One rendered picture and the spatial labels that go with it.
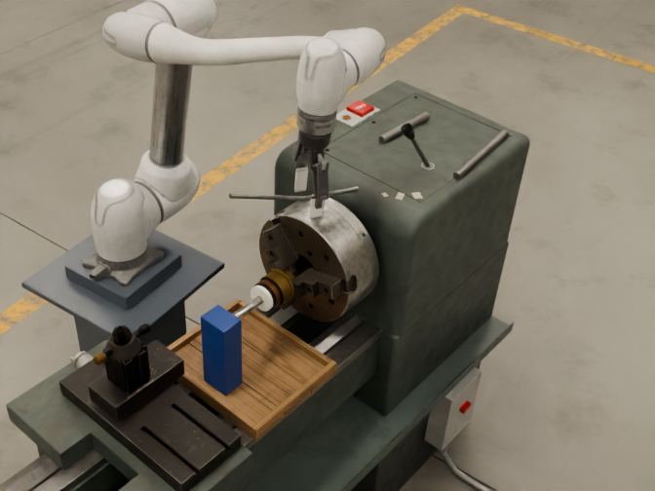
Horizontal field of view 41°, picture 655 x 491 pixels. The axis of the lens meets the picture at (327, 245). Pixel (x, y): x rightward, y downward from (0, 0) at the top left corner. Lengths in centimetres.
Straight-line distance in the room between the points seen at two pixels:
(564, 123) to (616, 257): 121
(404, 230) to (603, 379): 170
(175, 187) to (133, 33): 61
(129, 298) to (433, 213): 95
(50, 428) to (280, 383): 56
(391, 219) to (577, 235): 227
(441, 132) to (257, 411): 95
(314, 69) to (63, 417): 100
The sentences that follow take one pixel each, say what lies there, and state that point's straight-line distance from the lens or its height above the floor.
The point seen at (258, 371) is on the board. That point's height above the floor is 89.
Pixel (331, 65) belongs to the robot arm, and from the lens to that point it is 188.
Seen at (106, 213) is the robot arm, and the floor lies 103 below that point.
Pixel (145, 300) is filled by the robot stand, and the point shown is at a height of 75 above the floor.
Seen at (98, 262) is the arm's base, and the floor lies 84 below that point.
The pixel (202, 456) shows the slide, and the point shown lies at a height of 97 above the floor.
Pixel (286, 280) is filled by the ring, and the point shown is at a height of 111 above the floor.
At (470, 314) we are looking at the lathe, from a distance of 281.
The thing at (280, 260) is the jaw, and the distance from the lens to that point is 220.
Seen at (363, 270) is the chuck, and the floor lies 113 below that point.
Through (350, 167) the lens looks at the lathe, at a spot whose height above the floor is 125.
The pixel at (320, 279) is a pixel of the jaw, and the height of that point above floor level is 112.
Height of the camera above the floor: 256
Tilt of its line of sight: 39 degrees down
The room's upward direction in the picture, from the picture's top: 4 degrees clockwise
